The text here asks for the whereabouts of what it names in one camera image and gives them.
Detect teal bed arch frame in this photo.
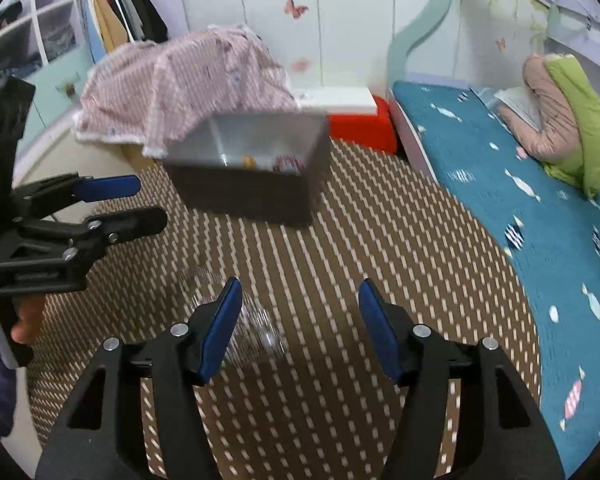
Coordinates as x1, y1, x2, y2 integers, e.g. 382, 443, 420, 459
385, 0, 456, 91

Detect red bead bracelet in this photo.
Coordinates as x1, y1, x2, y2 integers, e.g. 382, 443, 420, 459
272, 155, 308, 173

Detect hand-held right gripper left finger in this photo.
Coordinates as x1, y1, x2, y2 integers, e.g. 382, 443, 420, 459
35, 276, 244, 480

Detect pink green folded quilt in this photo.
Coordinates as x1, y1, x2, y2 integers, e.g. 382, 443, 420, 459
497, 54, 600, 200

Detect blue candy print bed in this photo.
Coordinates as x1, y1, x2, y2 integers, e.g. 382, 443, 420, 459
387, 80, 600, 476

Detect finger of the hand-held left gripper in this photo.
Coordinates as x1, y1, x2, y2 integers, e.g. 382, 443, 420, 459
12, 206, 168, 261
11, 173, 142, 216

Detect row of hanging clothes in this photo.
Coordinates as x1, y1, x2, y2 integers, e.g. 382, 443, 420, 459
75, 0, 170, 63

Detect white open book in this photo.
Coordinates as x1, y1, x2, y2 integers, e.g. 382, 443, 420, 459
492, 86, 543, 128

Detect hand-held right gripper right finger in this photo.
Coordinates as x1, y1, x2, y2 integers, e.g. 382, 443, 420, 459
358, 277, 566, 480

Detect dark jewelry box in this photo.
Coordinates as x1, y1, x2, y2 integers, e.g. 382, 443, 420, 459
162, 112, 331, 227

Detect pink checked cloth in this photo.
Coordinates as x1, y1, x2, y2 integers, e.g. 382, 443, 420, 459
72, 24, 303, 158

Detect person's left hand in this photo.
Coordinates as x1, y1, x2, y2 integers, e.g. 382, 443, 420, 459
9, 292, 47, 346

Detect red storage box white lid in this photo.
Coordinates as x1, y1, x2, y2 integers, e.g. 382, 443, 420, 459
292, 87, 398, 155

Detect teal drawer cabinet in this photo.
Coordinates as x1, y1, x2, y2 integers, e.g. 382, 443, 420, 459
17, 45, 111, 171

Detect white cubby shelf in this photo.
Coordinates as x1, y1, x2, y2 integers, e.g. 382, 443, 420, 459
0, 0, 88, 83

